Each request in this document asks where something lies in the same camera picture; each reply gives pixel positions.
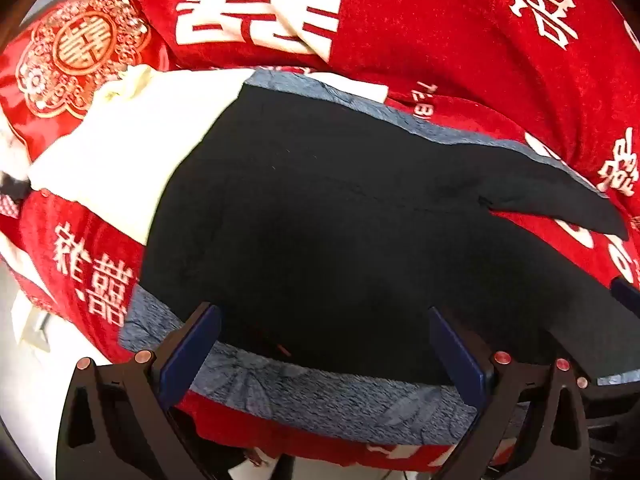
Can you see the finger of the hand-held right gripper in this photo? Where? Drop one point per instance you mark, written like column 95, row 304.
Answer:
column 612, row 402
column 626, row 292

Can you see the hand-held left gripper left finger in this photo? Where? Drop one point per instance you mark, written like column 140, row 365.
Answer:
column 192, row 355

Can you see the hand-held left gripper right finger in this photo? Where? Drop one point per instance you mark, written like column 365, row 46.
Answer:
column 457, row 355

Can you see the black pants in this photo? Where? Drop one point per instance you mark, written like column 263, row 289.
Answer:
column 325, row 235

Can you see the blue-grey floral cloth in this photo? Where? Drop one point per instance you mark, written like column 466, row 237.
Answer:
column 300, row 385

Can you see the small white object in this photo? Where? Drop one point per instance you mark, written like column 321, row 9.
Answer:
column 32, row 325

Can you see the white cloth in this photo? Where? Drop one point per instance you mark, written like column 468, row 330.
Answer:
column 125, row 150

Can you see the red printed blanket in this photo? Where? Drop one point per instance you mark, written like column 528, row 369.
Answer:
column 425, row 35

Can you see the red embroidered pillow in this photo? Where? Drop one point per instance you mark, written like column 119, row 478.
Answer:
column 85, row 45

